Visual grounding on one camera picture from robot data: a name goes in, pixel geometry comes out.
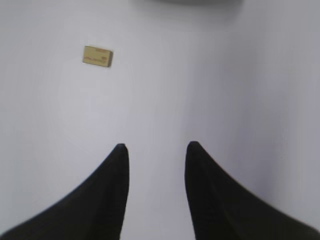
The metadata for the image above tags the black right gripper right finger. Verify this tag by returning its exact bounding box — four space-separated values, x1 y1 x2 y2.
184 141 320 240

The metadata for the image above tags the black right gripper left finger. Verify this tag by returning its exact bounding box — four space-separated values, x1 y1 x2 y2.
0 143 130 240

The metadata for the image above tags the yellow eraser near basket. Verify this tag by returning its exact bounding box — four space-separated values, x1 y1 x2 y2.
82 45 114 68

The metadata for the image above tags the pale green woven basket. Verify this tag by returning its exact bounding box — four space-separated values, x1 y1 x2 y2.
158 0 243 5

